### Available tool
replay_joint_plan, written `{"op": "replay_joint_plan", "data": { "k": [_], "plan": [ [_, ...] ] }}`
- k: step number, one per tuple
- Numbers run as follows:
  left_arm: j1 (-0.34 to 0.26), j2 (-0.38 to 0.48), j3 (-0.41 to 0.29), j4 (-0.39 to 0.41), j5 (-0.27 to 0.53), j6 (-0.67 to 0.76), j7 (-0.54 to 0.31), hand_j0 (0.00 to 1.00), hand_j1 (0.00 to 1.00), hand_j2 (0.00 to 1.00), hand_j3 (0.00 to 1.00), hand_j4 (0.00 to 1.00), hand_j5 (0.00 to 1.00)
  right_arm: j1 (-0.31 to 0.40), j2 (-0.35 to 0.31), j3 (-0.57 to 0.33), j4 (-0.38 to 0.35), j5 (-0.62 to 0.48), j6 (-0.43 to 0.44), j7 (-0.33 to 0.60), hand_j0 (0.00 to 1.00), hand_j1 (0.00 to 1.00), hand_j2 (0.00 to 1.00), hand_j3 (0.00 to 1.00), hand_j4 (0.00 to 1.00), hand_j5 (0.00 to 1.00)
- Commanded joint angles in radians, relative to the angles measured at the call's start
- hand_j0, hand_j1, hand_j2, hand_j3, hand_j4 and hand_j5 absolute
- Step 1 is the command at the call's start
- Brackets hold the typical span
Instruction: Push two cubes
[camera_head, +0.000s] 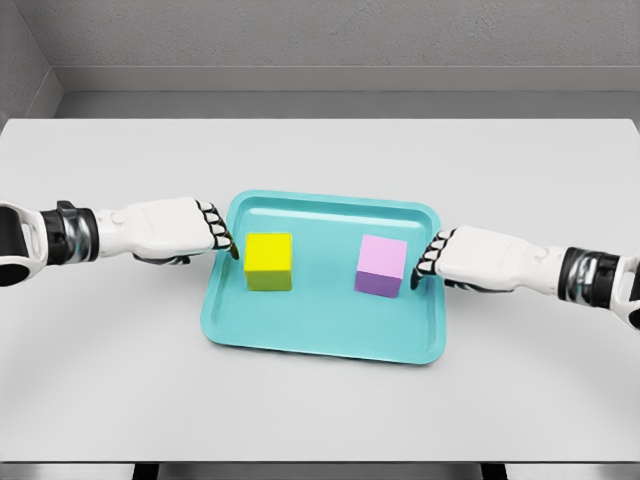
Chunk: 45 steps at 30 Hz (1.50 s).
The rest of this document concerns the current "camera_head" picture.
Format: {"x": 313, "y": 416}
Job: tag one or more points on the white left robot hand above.
{"x": 172, "y": 227}

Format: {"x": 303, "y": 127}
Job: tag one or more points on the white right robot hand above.
{"x": 465, "y": 255}

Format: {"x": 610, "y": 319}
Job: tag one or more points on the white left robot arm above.
{"x": 60, "y": 237}

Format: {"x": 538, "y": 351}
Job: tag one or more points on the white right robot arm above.
{"x": 575, "y": 272}

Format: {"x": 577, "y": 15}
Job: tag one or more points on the pink cube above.
{"x": 381, "y": 265}

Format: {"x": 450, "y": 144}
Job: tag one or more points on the yellow cube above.
{"x": 269, "y": 260}

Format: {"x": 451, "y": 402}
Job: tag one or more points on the turquoise tray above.
{"x": 320, "y": 320}

